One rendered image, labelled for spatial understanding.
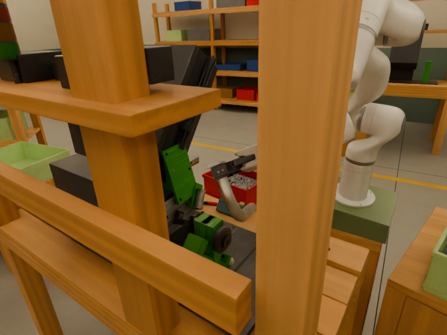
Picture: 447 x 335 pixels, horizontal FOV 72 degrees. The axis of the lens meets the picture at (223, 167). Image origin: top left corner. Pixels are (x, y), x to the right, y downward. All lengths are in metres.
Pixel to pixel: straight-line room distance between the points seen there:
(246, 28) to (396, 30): 6.14
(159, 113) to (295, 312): 0.39
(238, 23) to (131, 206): 6.58
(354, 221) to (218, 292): 0.94
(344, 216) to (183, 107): 0.96
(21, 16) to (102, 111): 10.47
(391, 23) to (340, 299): 0.80
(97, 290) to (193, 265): 0.64
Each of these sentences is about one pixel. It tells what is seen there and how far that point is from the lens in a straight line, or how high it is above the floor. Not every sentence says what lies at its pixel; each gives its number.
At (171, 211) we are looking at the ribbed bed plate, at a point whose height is 1.05.
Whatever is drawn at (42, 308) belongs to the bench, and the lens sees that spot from 2.04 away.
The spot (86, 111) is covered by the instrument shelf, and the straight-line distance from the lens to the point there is 0.60.
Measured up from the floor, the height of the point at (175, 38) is 1.48.
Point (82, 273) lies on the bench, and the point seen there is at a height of 0.88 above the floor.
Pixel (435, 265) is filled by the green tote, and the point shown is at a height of 0.91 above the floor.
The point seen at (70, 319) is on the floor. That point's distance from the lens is 2.39.
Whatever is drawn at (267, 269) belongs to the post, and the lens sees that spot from 0.51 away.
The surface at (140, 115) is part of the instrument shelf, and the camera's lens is 0.52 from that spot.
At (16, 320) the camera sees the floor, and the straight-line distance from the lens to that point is 2.56.
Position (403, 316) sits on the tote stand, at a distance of 1.44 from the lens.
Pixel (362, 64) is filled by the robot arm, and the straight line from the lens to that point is 0.80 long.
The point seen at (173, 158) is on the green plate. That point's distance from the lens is 1.13.
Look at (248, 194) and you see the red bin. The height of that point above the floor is 0.89.
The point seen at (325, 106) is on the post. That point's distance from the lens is 0.36.
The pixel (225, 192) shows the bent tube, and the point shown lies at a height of 1.30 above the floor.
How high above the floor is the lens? 1.66
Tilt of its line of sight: 25 degrees down
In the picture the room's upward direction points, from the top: 2 degrees counter-clockwise
